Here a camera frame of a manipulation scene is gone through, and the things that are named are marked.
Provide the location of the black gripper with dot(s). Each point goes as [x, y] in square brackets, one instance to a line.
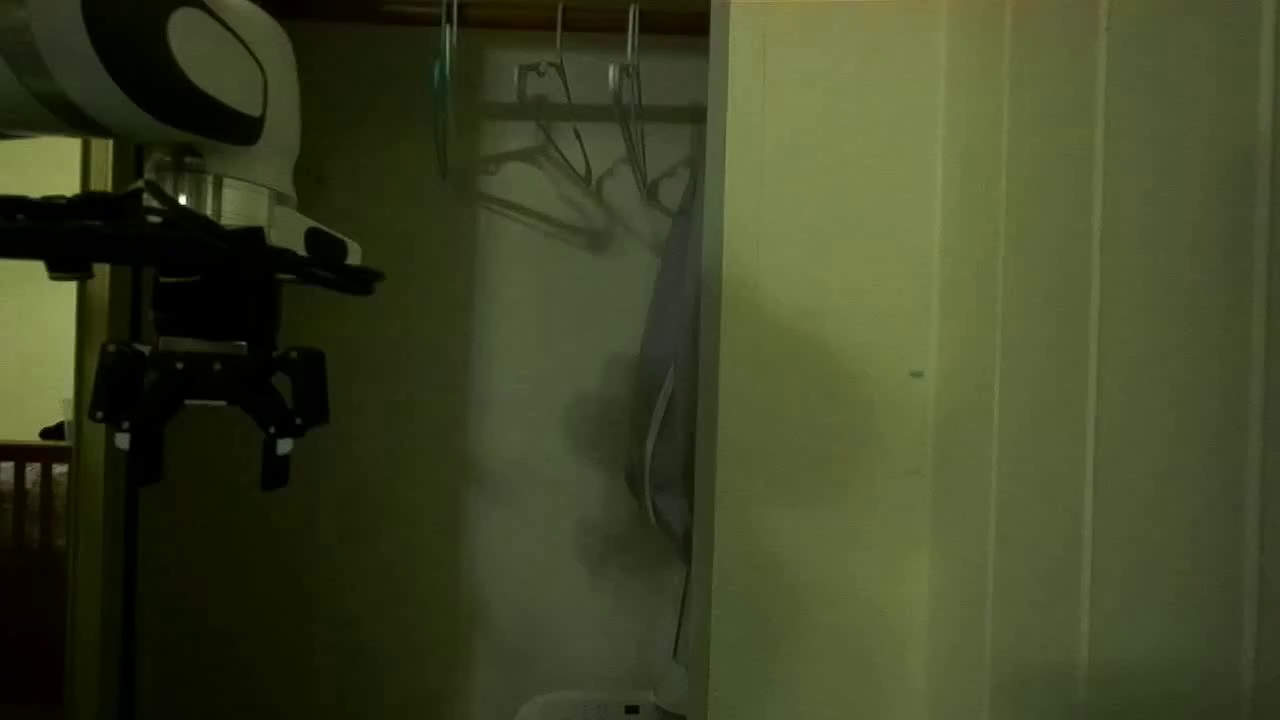
[214, 315]

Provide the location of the white plastic hanger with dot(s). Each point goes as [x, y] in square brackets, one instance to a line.
[637, 147]
[579, 152]

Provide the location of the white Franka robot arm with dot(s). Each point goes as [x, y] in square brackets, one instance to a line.
[83, 65]

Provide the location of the gray garment bag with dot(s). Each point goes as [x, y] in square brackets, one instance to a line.
[668, 373]

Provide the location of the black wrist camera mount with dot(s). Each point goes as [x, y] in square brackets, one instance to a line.
[160, 242]

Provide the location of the closet door frame post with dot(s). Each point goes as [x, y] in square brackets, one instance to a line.
[97, 532]

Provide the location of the wooden crib rail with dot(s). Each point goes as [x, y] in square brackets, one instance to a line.
[35, 461]

